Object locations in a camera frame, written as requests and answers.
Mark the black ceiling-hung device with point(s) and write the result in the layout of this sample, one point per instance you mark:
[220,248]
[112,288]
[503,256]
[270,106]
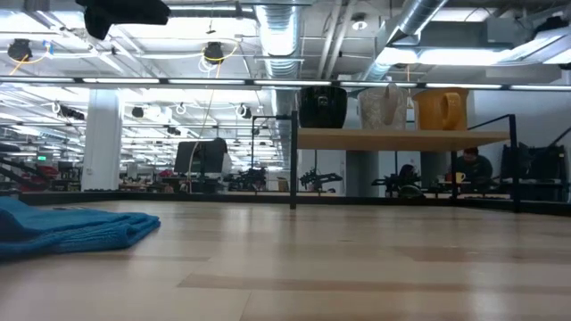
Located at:
[214,52]
[19,49]

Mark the wooden shelf with black legs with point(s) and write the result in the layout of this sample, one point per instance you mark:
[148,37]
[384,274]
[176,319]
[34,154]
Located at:
[379,139]

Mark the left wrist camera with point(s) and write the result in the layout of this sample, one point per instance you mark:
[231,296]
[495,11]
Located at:
[97,24]

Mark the black metal frame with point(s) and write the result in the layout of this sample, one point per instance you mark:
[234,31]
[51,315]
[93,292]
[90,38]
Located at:
[267,117]

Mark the black right frame rails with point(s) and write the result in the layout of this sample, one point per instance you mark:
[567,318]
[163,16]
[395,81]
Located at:
[490,205]

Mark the yellow mug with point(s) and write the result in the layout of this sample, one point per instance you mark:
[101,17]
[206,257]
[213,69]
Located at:
[428,111]

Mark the dark background monitor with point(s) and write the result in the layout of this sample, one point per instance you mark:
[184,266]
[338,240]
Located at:
[209,156]

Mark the black rear frame crossbar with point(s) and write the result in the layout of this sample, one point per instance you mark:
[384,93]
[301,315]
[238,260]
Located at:
[111,197]

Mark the silver ventilation duct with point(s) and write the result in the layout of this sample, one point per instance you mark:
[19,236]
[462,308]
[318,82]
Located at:
[415,18]
[278,35]

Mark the white pillar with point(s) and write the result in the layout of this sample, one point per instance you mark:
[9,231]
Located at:
[102,142]

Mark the person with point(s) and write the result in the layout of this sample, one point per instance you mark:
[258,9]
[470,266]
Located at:
[475,169]

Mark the blue folded cloth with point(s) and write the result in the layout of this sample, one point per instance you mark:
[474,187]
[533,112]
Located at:
[67,232]

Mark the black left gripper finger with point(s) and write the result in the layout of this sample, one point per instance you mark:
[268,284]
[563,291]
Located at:
[138,12]

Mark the long overhead light bar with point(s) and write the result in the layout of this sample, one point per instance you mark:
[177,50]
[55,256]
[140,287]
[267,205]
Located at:
[290,83]

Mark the grey speckled mug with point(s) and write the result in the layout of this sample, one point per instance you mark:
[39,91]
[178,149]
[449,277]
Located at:
[374,111]

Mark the black glossy mug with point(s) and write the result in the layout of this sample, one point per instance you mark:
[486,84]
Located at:
[312,116]

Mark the black background robot arm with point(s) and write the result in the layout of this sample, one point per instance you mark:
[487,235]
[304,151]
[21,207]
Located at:
[323,180]

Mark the small yellow background cup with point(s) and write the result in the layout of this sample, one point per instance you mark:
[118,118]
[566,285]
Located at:
[460,177]

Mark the black equipment rack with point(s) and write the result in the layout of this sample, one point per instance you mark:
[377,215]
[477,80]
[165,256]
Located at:
[548,169]

